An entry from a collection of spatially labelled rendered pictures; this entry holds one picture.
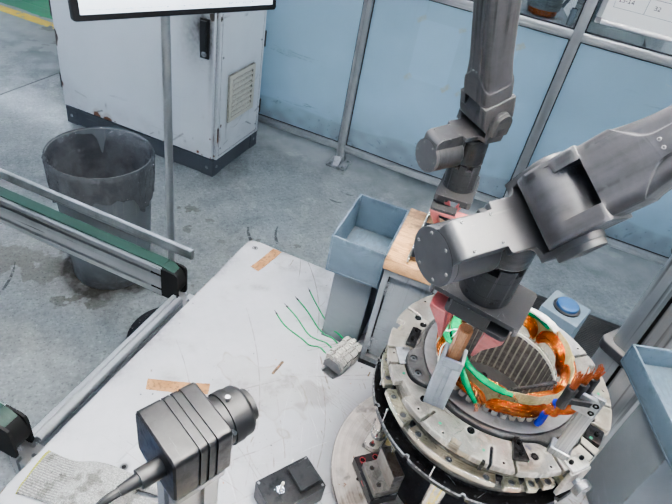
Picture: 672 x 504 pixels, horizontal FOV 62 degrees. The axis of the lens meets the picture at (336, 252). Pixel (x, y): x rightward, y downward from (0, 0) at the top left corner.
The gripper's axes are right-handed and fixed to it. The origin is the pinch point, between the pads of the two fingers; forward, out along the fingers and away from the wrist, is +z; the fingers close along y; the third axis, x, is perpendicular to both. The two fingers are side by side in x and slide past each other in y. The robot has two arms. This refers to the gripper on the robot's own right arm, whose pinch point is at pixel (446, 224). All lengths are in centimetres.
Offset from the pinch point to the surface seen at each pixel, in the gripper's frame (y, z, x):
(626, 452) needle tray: 24.1, 15.9, 39.9
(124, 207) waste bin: -42, 66, -114
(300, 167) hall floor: -173, 115, -97
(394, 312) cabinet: 13.5, 13.9, -3.9
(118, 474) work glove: 57, 25, -35
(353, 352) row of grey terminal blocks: 16.4, 25.9, -9.6
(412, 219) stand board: -1.1, 2.2, -6.7
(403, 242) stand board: 7.4, 1.7, -6.3
